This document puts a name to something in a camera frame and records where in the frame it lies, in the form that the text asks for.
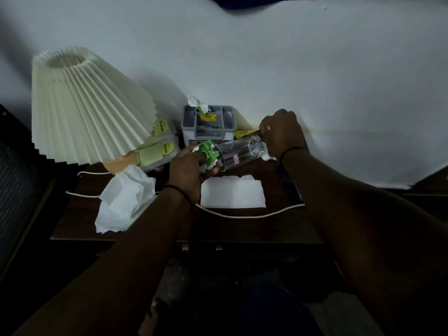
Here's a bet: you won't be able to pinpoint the person's right hand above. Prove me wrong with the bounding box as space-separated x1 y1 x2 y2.
258 109 310 162

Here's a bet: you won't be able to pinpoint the person's left hand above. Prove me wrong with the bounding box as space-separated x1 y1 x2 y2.
167 145 221 204

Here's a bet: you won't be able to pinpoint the green and white paper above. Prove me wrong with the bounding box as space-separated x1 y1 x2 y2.
192 140 221 172

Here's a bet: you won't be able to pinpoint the clear drinking glass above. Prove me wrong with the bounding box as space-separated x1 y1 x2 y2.
213 135 271 172

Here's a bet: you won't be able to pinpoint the person's left forearm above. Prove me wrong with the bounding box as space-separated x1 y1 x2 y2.
14 187 194 336

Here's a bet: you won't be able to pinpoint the person's right forearm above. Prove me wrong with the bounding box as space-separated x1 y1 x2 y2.
280 149 448 336

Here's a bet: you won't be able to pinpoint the yellow paper strip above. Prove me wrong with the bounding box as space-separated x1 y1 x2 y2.
233 126 271 139

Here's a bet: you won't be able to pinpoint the grey plastic organizer tray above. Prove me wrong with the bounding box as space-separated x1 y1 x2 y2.
181 104 237 148

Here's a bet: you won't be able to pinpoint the black right wristband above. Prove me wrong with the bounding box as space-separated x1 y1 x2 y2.
279 146 309 165

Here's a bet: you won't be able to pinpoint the black wristband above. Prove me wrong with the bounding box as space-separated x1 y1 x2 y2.
162 185 194 208
279 146 309 165

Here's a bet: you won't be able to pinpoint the clear packet with yellow label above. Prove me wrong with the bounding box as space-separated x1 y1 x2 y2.
134 136 181 172
150 119 173 137

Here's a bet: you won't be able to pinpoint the black left wristband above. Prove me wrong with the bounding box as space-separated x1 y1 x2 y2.
162 185 194 208

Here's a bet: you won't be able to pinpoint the small crumpled paper wad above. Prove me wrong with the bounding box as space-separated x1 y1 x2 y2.
187 95 211 115

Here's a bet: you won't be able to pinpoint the flat white paper sheet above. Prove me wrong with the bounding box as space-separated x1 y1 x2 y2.
200 174 267 210

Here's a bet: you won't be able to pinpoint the wooden lamp base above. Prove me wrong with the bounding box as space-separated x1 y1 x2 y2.
103 150 140 175

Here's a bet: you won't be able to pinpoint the crumpled white tissue paper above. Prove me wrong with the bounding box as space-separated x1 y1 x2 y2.
94 164 159 234

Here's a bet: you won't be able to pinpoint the cream pleated lampshade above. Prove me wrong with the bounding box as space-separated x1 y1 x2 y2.
31 46 159 166

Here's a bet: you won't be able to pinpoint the dark blue cloth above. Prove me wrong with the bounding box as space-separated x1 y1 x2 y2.
206 0 336 11

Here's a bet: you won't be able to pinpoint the person's dark trousers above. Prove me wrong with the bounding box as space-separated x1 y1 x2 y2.
189 266 326 336

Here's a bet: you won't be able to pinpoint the white lamp cord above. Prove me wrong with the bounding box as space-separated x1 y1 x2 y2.
65 171 306 220

